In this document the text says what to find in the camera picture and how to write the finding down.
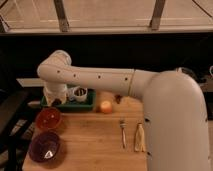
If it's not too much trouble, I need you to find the purple bowl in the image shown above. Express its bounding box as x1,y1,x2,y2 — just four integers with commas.
28,131,60,163

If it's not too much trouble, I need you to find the white mug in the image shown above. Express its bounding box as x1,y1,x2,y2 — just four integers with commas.
73,87,88,102

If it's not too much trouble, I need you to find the grey metal pot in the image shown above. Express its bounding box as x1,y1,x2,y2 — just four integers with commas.
177,67,194,74

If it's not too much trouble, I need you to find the green plastic tray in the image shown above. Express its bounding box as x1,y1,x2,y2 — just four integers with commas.
40,89,95,112

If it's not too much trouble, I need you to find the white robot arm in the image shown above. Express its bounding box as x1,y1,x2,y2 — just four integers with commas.
37,50,211,171

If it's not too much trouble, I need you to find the orange fruit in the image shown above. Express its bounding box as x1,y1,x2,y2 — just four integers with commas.
100,101,112,114

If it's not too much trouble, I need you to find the black eraser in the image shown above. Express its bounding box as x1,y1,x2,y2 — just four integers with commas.
52,99,62,106

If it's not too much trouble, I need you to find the black chair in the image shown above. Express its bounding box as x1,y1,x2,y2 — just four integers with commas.
0,51,32,171

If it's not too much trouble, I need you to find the red bowl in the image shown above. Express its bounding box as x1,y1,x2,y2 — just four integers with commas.
35,107,61,131

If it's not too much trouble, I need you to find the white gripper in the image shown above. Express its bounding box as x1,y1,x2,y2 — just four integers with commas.
44,83,67,106

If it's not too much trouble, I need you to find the metal fork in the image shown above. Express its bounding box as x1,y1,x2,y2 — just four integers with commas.
120,120,127,149

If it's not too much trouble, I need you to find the bunch of dark grapes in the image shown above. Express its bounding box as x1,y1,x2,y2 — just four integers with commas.
115,95,122,104

